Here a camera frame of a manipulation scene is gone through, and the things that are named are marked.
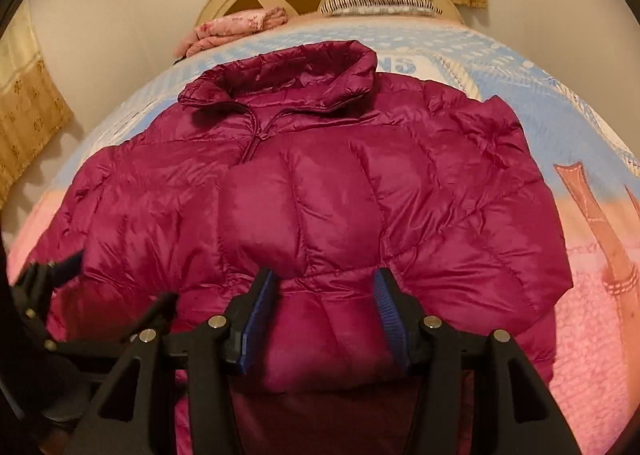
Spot striped pillow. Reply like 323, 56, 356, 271
318, 0, 442, 16

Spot magenta puffer jacket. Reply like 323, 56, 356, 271
30, 41, 572, 454

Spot blue pink bed blanket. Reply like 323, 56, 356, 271
9, 18, 639, 454

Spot pink floral folded quilt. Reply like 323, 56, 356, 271
174, 7, 288, 60

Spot beige side curtain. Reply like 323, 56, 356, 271
0, 1, 73, 203

